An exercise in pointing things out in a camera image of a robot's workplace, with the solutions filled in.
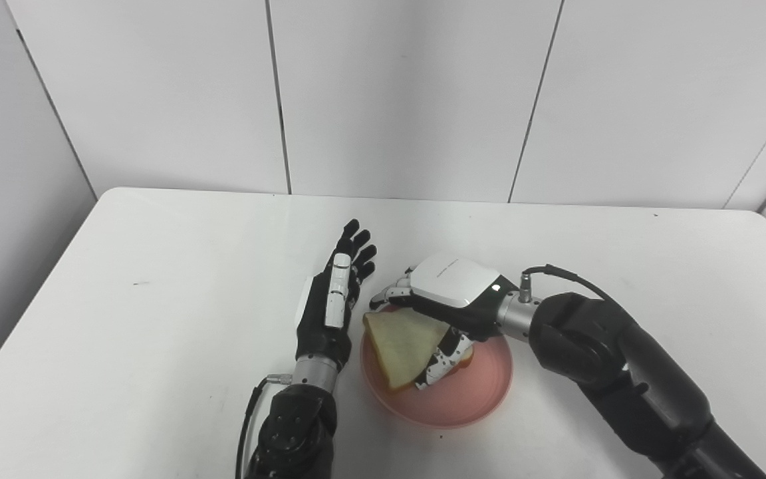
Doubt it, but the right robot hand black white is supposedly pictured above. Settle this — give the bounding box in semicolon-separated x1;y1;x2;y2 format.
369;251;518;392

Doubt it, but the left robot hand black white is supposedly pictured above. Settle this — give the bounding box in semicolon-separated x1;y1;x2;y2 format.
295;219;378;371

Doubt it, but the slice of bread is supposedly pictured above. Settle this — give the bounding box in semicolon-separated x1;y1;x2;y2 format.
362;309;475;392

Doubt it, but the pink round plate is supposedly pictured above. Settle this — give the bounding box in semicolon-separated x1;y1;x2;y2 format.
360;305;514;428

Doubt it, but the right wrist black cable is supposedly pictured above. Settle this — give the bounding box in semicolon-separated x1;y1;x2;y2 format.
521;264;613;304

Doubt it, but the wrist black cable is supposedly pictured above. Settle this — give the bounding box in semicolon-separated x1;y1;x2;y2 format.
521;264;613;304
235;374;294;479

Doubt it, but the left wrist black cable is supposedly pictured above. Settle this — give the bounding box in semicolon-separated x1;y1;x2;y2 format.
235;374;294;479

